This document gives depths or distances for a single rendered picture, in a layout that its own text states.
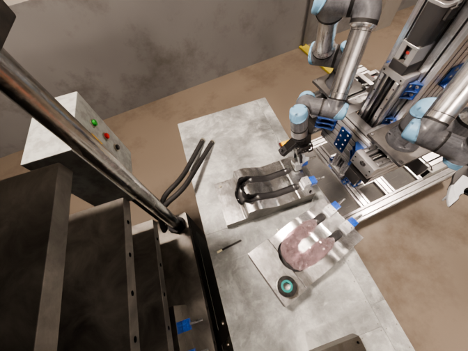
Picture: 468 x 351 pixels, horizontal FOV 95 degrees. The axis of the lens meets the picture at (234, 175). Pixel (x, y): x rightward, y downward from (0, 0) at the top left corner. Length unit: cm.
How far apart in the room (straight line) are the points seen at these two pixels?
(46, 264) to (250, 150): 116
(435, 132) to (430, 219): 166
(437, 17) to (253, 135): 97
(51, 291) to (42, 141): 52
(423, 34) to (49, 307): 143
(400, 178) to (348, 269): 128
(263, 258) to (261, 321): 27
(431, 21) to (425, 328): 188
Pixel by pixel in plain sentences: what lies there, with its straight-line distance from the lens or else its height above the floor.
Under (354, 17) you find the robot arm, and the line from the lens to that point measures 106.
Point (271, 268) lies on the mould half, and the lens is 106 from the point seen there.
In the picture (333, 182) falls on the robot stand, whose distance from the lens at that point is 208.
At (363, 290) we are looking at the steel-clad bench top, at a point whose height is 80.
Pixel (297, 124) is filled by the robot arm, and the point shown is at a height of 124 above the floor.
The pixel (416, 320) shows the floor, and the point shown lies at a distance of 226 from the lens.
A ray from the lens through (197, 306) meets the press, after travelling 121.
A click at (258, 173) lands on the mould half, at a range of 123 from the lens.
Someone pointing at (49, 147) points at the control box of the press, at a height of 147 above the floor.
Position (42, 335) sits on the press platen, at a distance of 58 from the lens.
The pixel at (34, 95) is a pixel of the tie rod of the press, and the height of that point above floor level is 171.
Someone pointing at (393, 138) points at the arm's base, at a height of 108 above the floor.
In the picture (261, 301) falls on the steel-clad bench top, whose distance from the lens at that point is 116.
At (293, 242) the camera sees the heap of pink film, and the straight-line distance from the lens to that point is 110.
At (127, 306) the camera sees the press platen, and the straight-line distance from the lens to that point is 76.
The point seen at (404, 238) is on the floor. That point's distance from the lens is 236.
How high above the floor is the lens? 196
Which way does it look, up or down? 60 degrees down
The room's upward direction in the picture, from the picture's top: 12 degrees counter-clockwise
